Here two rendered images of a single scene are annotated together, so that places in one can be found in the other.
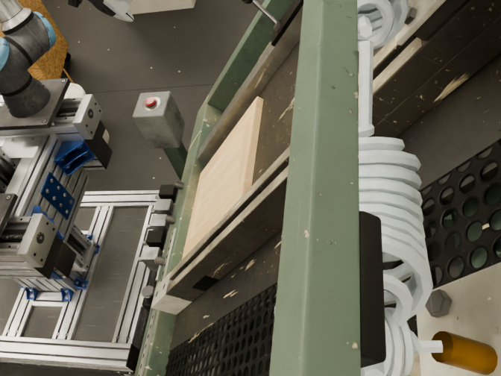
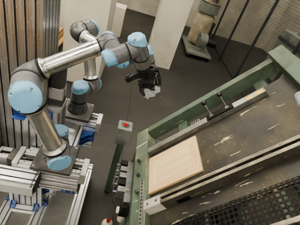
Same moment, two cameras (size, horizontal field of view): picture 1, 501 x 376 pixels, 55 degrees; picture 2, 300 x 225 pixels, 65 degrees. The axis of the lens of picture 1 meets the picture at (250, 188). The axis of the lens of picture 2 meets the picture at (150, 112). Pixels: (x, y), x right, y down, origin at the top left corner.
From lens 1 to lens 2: 0.95 m
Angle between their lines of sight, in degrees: 30
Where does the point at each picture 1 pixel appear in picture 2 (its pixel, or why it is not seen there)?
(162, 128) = (127, 136)
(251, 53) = (177, 119)
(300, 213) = not seen: outside the picture
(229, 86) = (161, 128)
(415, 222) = not seen: outside the picture
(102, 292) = (55, 209)
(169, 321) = (148, 218)
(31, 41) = (95, 86)
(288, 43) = (212, 121)
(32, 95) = (85, 106)
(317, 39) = not seen: outside the picture
